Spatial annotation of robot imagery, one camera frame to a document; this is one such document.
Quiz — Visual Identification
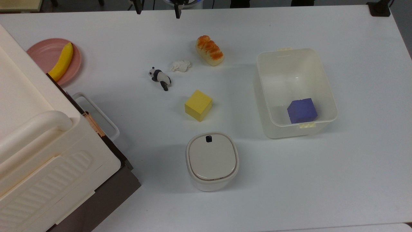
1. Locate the toy bread loaf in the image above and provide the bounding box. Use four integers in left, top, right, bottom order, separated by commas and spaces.
195, 35, 224, 67

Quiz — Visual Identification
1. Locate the white plastic basket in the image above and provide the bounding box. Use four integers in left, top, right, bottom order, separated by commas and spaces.
254, 47, 338, 139

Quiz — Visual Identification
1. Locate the small white crumpled lump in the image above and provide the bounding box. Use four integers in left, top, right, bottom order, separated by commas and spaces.
171, 60, 191, 73

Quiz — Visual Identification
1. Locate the toy panda figure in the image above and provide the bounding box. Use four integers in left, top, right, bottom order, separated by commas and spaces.
148, 67, 172, 92

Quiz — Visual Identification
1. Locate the yellow toy banana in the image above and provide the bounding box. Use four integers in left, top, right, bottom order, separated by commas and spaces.
48, 42, 74, 82

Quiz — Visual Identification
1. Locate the yellow cube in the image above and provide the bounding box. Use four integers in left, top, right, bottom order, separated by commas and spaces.
184, 90, 213, 122

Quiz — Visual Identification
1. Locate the pink plate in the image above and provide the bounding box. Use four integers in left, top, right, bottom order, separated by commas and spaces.
26, 38, 82, 86

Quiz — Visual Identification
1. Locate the beige wooden desk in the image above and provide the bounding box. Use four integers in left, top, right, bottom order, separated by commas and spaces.
0, 0, 44, 13

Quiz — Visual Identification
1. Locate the beige lidded trash can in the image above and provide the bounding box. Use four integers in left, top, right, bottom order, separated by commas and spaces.
185, 132, 239, 192

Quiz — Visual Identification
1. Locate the purple cube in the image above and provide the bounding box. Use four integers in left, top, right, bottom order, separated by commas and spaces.
287, 98, 318, 124

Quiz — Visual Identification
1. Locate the black camera stand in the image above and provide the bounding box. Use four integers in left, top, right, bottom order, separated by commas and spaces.
366, 0, 394, 17

